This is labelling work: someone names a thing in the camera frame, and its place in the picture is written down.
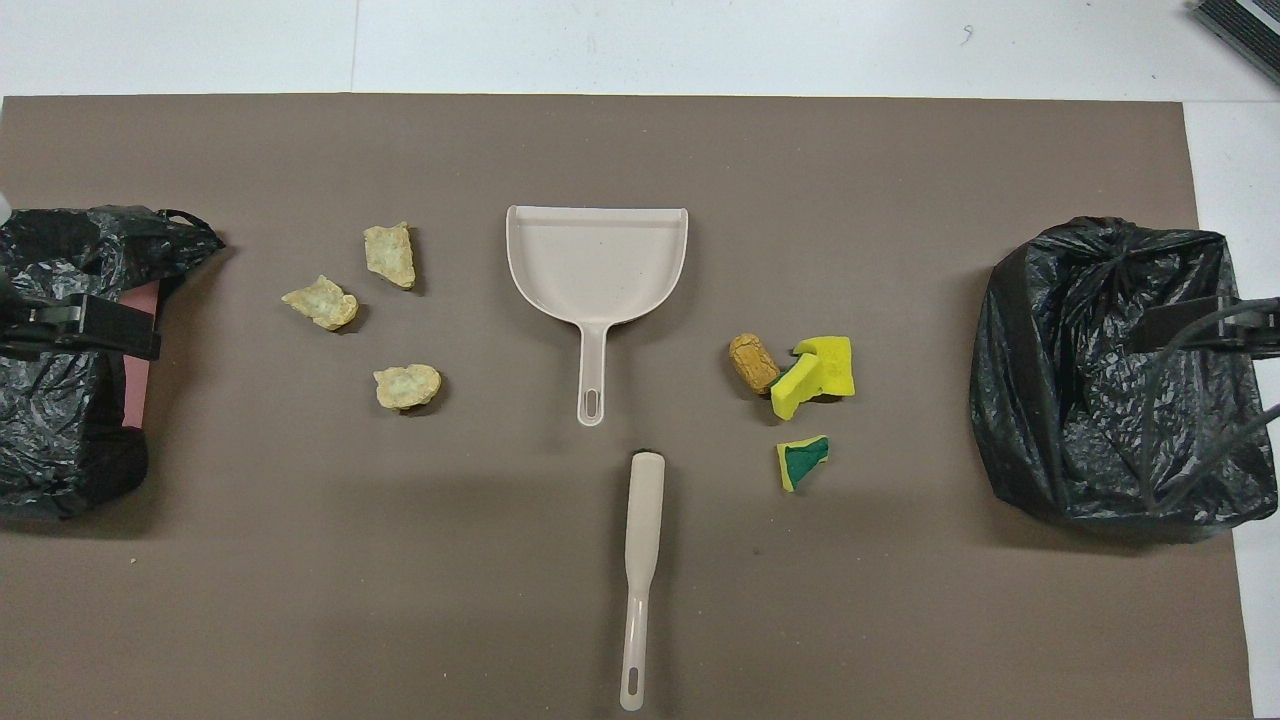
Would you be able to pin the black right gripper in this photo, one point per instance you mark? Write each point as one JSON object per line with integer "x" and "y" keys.
{"x": 1258, "y": 325}

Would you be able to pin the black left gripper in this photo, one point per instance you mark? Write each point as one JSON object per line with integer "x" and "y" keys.
{"x": 30, "y": 335}

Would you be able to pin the pale yellow sponge chunk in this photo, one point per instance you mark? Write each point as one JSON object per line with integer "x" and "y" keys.
{"x": 407, "y": 387}
{"x": 322, "y": 303}
{"x": 390, "y": 255}

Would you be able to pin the yellow and green sponge piece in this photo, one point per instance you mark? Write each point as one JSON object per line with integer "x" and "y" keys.
{"x": 800, "y": 465}

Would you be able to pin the brown cork-like sponge piece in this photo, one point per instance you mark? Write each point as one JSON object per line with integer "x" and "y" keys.
{"x": 752, "y": 362}

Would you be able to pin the beige plastic dustpan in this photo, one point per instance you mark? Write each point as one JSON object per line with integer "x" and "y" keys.
{"x": 595, "y": 265}

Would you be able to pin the beige hand brush black bristles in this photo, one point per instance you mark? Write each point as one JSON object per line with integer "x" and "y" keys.
{"x": 642, "y": 520}

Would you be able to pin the pink bin box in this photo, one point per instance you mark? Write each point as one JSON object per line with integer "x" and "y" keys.
{"x": 138, "y": 400}

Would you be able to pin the black trash bag bin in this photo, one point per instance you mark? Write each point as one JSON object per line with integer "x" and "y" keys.
{"x": 50, "y": 420}
{"x": 1080, "y": 400}

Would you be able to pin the dark striped flat object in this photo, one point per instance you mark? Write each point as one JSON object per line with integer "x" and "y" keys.
{"x": 1245, "y": 25}

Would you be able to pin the brown table mat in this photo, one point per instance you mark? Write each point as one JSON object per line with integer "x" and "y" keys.
{"x": 600, "y": 150}

